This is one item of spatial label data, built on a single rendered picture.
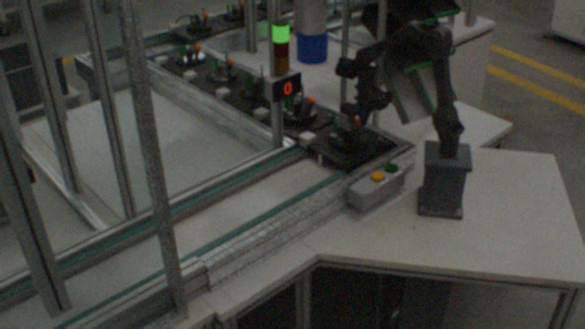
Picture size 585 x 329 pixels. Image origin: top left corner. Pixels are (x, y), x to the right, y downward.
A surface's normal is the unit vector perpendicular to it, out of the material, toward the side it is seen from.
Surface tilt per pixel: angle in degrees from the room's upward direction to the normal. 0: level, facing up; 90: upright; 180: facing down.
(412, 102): 45
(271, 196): 0
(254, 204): 0
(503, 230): 0
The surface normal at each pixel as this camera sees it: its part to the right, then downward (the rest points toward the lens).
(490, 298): -0.01, -0.83
